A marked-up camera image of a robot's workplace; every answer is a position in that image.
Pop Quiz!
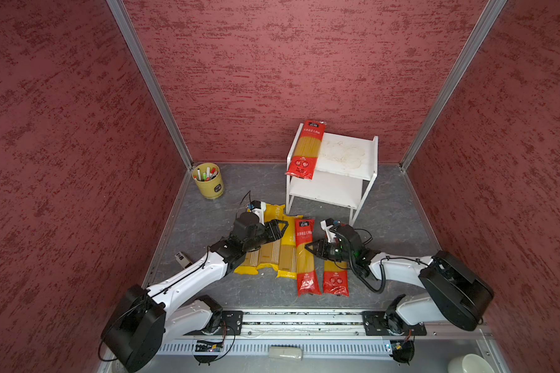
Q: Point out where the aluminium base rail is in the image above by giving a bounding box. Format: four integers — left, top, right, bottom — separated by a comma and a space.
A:
116, 307, 482, 340

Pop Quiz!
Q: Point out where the aluminium corner post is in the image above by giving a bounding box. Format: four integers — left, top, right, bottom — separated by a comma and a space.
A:
107, 0, 193, 169
400, 0, 507, 173

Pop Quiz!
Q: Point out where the right aluminium corner post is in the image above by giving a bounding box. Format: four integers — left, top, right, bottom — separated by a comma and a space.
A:
400, 0, 507, 173

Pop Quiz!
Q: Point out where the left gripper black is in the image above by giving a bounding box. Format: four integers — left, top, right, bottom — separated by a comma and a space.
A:
243, 219, 289, 252

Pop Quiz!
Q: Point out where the white cable duct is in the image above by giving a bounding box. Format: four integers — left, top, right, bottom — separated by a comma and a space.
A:
156, 338, 393, 360

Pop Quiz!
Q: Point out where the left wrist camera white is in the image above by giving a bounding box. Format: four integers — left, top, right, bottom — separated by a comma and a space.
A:
247, 200, 267, 224

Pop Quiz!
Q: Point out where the left aluminium corner post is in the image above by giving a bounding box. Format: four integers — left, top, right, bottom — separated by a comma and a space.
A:
107, 0, 193, 169

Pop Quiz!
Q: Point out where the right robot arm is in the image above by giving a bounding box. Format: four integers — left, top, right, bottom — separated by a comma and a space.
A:
304, 219, 494, 336

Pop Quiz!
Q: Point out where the white two-tier shelf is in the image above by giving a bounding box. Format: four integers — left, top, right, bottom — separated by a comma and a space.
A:
286, 132, 379, 225

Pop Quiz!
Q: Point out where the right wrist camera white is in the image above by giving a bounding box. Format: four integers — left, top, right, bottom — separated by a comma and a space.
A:
320, 219, 341, 243

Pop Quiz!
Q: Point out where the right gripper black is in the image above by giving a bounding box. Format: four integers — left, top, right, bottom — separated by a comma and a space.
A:
303, 238, 354, 263

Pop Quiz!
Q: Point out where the yellow pen holder cup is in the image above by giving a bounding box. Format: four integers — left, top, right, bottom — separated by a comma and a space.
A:
191, 163, 224, 200

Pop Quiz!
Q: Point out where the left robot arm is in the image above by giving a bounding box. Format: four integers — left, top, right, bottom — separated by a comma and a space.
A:
100, 212, 289, 372

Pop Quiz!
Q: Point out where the red pasta package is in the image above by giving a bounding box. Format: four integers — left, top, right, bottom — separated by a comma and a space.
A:
286, 121, 326, 180
323, 260, 349, 297
295, 219, 321, 297

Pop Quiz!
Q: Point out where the yellow pasta package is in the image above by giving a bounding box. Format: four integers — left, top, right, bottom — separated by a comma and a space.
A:
277, 215, 300, 280
257, 204, 285, 271
233, 203, 281, 276

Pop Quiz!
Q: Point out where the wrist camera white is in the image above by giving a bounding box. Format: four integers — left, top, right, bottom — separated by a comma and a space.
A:
320, 219, 341, 243
247, 200, 267, 224

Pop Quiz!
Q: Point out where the white bowl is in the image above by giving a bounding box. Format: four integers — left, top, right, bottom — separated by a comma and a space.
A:
447, 354, 495, 373

